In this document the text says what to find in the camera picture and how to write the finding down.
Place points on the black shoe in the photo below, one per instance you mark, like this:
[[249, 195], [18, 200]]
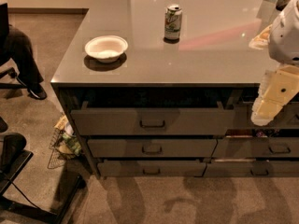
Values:
[[37, 91]]

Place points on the grey drawer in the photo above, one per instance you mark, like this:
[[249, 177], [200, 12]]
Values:
[[152, 121], [149, 148], [287, 118], [253, 169], [255, 147], [151, 168]]

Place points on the white paper bowl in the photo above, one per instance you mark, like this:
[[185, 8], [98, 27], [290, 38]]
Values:
[[106, 48]]

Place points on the black stand base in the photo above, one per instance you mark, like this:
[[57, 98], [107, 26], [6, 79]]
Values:
[[39, 195]]

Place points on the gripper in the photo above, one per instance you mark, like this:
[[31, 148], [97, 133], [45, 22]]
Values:
[[286, 39]]

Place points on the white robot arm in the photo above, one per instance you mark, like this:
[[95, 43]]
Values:
[[281, 37]]

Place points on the wire basket with items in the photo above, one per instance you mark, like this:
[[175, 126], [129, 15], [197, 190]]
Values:
[[64, 144]]

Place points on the grey drawer cabinet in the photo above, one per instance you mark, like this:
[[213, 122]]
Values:
[[210, 66]]

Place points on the green white soda can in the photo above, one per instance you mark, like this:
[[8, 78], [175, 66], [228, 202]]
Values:
[[172, 22]]

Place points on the person leg dark trousers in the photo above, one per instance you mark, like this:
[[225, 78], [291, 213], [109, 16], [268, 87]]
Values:
[[17, 46]]

